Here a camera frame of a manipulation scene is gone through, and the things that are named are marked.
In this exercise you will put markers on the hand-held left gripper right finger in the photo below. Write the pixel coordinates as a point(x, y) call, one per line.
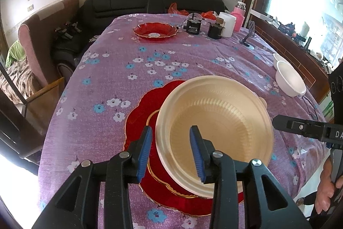
point(197, 154)

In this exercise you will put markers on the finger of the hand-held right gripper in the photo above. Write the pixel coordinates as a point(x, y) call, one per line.
point(300, 127)

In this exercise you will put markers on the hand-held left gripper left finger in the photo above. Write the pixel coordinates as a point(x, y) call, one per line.
point(144, 156)

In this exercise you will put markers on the red gold-rimmed scalloped plate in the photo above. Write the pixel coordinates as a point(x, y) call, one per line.
point(164, 177)

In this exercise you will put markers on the cream ribbed plastic bowl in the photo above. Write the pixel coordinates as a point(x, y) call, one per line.
point(214, 116)

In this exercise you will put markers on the large red scalloped glass plate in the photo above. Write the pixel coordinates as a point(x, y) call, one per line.
point(139, 111)

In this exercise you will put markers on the small white foam bowl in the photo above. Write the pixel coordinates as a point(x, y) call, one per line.
point(278, 57)
point(289, 78)

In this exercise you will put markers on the person's right hand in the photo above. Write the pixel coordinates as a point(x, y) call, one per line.
point(324, 191)

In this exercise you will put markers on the green bamboo print panel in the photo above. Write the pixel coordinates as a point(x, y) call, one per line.
point(328, 111)

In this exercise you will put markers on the eyeglasses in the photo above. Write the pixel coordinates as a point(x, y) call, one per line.
point(316, 111)

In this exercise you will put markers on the wooden brick pattern sill cabinet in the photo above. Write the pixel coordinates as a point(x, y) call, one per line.
point(294, 57)

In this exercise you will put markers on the windowsill clutter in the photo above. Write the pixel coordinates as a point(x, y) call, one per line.
point(292, 30)

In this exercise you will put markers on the purple floral tablecloth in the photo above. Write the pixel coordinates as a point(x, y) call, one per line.
point(107, 70)

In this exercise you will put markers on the grey phone stand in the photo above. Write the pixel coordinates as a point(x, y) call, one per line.
point(251, 26)

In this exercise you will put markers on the flat white box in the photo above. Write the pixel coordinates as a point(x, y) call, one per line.
point(261, 15)

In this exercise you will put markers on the pink water bottle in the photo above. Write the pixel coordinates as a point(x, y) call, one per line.
point(239, 21)

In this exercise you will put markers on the black motor with brown cap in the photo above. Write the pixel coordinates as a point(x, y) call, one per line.
point(214, 31)

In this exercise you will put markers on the white plastic jar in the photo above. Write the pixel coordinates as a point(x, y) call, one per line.
point(227, 26)

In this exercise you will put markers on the black motor with white label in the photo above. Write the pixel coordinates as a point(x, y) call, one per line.
point(193, 29)

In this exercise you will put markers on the small red scalloped plate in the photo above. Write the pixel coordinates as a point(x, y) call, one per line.
point(155, 29)

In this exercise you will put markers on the red plastic bag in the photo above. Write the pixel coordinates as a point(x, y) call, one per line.
point(174, 9)
point(207, 15)

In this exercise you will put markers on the black gripper tools pile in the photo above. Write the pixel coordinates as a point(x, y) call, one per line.
point(68, 30)

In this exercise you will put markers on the brown white patterned blanket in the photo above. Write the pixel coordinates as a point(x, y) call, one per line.
point(16, 78)

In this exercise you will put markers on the black leather sofa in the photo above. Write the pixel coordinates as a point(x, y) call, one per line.
point(120, 6)

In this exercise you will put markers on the brown pink armchair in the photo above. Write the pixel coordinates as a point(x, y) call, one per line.
point(40, 35)

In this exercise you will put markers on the green cloth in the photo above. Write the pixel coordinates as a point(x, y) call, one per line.
point(14, 53)

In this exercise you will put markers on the dark wooden furniture frame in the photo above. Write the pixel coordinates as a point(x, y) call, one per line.
point(16, 137)

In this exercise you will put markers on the wall socket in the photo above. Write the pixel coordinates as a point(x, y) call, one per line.
point(31, 7)

